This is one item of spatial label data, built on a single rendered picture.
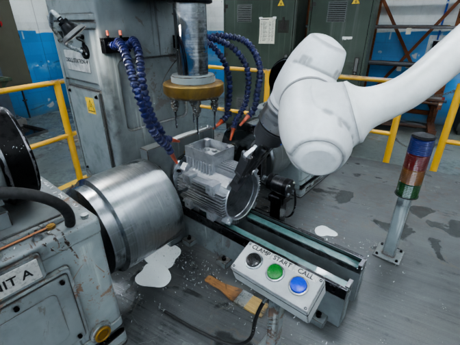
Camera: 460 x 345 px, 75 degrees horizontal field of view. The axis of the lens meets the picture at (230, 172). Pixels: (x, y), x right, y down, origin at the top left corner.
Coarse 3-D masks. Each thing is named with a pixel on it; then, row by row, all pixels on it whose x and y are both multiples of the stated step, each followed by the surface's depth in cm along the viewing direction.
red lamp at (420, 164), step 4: (408, 156) 85; (412, 156) 83; (416, 156) 83; (408, 160) 85; (412, 160) 84; (416, 160) 83; (420, 160) 82; (424, 160) 82; (428, 160) 83; (404, 164) 87; (408, 164) 85; (412, 164) 84; (416, 164) 83; (420, 164) 83; (424, 164) 83; (428, 164) 84; (408, 168) 85; (412, 168) 84; (416, 168) 84; (420, 168) 84; (424, 168) 84
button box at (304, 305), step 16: (240, 256) 62; (272, 256) 60; (240, 272) 59; (256, 272) 58; (288, 272) 57; (304, 272) 56; (256, 288) 59; (272, 288) 55; (288, 288) 55; (320, 288) 54; (288, 304) 54; (304, 304) 52; (304, 320) 54
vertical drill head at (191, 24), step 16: (176, 16) 79; (192, 16) 78; (176, 32) 81; (192, 32) 80; (176, 48) 84; (192, 48) 82; (192, 64) 83; (176, 80) 85; (192, 80) 83; (208, 80) 85; (176, 96) 84; (192, 96) 83; (208, 96) 84; (176, 112) 94
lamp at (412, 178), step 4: (404, 168) 87; (404, 172) 87; (408, 172) 85; (412, 172) 85; (416, 172) 84; (420, 172) 84; (424, 172) 85; (400, 176) 88; (404, 176) 87; (408, 176) 86; (412, 176) 85; (416, 176) 85; (420, 176) 85; (400, 180) 88; (404, 180) 87; (408, 180) 86; (412, 180) 85; (416, 180) 85; (420, 180) 85; (408, 184) 86; (412, 184) 86; (416, 184) 86; (420, 184) 86
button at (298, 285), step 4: (292, 280) 55; (296, 280) 55; (300, 280) 55; (304, 280) 54; (292, 284) 54; (296, 284) 54; (300, 284) 54; (304, 284) 54; (292, 288) 54; (296, 288) 54; (300, 288) 53; (304, 288) 53; (296, 292) 53; (300, 292) 53
